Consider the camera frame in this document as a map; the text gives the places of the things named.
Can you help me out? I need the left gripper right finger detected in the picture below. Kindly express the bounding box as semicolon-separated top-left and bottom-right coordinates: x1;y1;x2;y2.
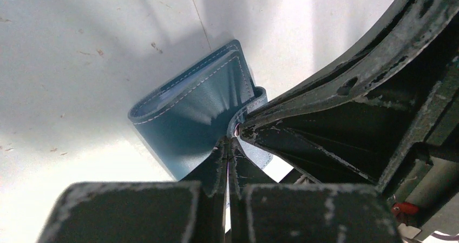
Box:
228;139;402;242

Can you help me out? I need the blue leather card holder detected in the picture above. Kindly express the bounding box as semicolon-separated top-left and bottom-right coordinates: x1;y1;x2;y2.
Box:
128;40;267;180

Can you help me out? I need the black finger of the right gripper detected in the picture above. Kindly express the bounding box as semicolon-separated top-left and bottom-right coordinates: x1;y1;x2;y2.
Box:
239;0;458;195

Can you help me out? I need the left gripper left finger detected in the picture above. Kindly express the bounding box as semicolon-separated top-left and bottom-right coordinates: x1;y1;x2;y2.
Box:
38;137;228;242

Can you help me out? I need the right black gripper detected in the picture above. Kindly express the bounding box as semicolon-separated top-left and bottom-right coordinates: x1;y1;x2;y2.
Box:
387;83;458;240

